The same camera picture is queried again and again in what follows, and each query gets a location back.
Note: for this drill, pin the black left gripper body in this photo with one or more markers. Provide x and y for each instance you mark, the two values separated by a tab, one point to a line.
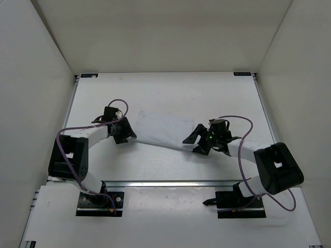
113	134

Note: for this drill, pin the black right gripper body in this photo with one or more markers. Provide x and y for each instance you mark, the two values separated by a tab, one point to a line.
211	139

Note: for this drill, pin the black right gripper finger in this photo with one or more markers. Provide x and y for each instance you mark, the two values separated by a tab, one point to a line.
198	131
202	148

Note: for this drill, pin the white skirt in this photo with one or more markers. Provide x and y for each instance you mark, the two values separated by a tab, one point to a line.
164	130

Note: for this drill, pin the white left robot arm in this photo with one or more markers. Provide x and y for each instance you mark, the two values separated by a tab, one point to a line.
70	155

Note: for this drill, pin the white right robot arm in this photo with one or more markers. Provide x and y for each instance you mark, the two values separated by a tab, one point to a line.
277	169

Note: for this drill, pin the black left corner label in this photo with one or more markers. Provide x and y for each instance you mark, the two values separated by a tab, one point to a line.
89	75

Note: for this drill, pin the black corner label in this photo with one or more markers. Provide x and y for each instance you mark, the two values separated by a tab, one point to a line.
242	73
89	75

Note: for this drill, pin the black right corner label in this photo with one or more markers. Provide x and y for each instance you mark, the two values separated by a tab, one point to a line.
242	73

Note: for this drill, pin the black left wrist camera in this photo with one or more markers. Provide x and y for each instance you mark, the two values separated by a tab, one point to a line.
110	114

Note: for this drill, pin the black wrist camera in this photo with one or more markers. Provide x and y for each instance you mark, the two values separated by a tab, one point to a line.
220	128
110	114

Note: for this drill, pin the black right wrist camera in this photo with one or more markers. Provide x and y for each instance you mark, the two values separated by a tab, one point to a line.
220	128

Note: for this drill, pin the aluminium table rail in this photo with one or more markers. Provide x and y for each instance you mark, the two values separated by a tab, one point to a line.
171	184

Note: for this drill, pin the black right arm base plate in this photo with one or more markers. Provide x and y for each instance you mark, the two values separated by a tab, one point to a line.
232	206

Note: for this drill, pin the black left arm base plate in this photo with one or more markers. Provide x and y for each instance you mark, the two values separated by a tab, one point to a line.
101	206

